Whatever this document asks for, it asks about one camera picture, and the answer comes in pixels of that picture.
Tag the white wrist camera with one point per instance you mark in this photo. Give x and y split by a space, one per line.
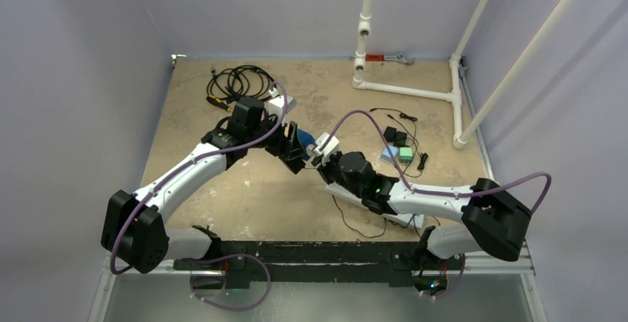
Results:
326 144
276 105

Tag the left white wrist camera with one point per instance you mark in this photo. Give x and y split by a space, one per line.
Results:
276 105

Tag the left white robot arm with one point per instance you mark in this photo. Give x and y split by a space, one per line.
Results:
134 229

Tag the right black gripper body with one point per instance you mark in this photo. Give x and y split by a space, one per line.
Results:
323 166

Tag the red handled adjustable wrench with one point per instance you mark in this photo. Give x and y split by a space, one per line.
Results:
399 58

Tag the blue plug adapter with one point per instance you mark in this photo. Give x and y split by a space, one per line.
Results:
390 153

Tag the blue wall socket box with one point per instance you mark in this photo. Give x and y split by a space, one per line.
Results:
307 141

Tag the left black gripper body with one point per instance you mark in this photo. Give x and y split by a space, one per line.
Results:
277 145

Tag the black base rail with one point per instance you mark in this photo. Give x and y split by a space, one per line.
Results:
396 264

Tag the yellow handled screwdriver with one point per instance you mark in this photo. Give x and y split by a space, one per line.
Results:
217 102

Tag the green plug adapter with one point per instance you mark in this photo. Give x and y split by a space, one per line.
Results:
405 154

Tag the white colourful power strip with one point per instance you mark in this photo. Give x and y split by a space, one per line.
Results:
405 220

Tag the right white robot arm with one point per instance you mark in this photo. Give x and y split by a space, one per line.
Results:
486 217

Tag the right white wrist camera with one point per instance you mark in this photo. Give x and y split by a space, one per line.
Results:
326 144

